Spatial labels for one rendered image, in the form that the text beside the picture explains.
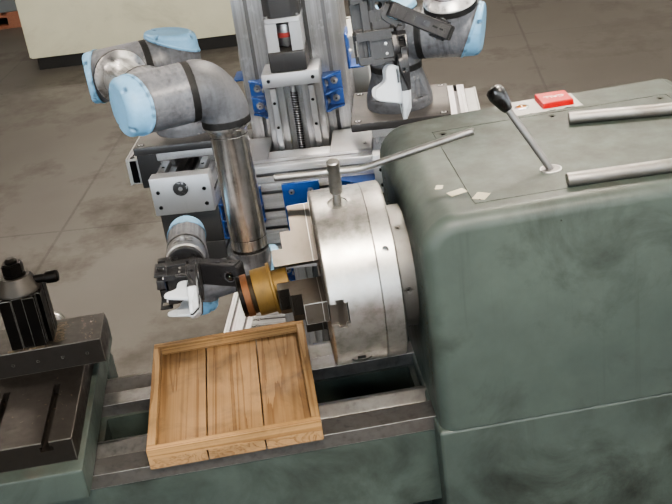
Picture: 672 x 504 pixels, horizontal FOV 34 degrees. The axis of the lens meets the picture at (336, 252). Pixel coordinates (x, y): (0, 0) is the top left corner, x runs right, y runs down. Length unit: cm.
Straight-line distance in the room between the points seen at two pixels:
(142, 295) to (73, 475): 262
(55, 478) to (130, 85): 71
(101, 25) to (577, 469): 636
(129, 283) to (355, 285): 284
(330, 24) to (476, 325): 105
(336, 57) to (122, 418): 102
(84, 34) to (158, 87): 595
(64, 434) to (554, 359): 82
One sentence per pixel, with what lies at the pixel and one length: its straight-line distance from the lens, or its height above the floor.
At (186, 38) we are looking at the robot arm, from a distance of 248.
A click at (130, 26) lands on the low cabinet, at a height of 23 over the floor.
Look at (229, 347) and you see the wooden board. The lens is 217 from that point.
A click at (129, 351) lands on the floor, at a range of 407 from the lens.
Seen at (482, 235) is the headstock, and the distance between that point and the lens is 171.
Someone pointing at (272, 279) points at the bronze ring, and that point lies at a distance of 191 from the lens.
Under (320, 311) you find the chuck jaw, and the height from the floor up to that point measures 109.
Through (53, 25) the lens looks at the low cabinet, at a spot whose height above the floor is 30.
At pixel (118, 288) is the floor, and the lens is 455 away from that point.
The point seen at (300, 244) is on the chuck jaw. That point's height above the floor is 114.
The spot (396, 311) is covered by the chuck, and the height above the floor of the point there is 108.
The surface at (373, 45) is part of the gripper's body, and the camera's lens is 178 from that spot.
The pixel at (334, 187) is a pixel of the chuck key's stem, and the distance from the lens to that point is 182.
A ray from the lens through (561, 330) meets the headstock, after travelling 183.
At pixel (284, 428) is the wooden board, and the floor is 90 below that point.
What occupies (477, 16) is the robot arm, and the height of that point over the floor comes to 136.
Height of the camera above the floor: 197
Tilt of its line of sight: 26 degrees down
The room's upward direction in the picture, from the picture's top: 8 degrees counter-clockwise
